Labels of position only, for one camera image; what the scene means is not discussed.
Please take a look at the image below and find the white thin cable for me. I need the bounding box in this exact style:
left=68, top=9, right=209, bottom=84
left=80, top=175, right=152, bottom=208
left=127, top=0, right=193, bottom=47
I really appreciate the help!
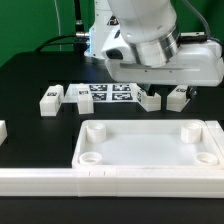
left=53, top=0, right=63, bottom=52

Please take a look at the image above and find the black cable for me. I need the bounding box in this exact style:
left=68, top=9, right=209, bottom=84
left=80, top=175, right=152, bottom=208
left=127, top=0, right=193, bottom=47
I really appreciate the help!
left=33, top=0, right=91, bottom=54

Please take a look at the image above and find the white desk top tray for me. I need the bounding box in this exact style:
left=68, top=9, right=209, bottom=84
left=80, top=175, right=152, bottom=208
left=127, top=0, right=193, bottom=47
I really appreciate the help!
left=72, top=120, right=224, bottom=169

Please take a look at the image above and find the white marker base plate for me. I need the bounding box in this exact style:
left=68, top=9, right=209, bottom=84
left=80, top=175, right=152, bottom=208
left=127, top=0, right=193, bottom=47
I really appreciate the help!
left=64, top=83, right=139, bottom=103

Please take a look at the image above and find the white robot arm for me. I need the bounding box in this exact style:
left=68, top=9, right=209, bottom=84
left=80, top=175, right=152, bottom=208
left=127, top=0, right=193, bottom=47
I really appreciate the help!
left=85, top=0, right=224, bottom=94

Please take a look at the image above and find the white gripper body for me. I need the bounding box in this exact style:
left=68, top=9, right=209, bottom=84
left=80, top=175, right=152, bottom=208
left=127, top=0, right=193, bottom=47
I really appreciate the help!
left=102, top=36, right=224, bottom=86

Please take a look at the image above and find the white block left edge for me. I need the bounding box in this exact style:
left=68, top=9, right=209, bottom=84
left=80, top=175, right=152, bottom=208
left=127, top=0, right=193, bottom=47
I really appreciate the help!
left=0, top=120, right=7, bottom=146

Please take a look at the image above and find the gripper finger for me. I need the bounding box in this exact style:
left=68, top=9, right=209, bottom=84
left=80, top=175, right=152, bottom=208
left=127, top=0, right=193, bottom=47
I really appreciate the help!
left=140, top=84, right=155, bottom=96
left=187, top=86, right=197, bottom=99

